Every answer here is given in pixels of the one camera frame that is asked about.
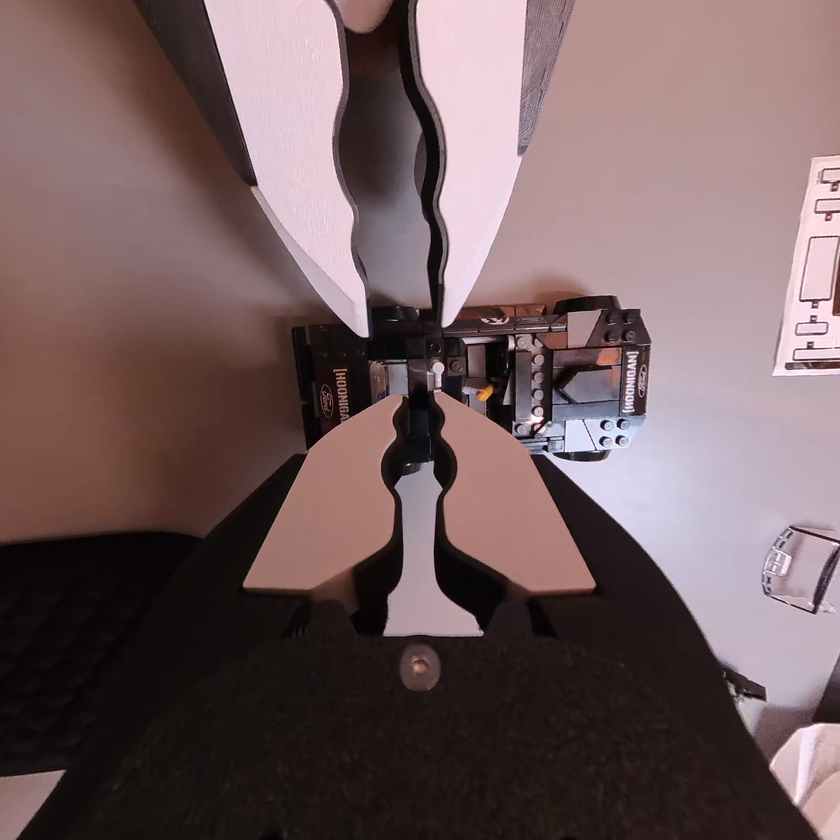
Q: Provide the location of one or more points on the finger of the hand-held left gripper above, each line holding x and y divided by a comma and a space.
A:
282, 118
479, 118

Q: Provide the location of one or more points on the sticker sheet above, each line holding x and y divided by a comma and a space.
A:
814, 263

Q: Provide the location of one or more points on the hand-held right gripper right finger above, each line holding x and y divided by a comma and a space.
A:
519, 519

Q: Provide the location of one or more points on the black lego car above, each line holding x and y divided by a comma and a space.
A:
591, 381

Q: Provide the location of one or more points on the black lego axle assembly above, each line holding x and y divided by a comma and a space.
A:
744, 685

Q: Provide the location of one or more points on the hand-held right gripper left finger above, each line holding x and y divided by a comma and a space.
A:
328, 519

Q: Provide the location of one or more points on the clear lego windshield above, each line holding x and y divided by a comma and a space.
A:
801, 571

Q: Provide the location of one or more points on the white paper bags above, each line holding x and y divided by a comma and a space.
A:
814, 781

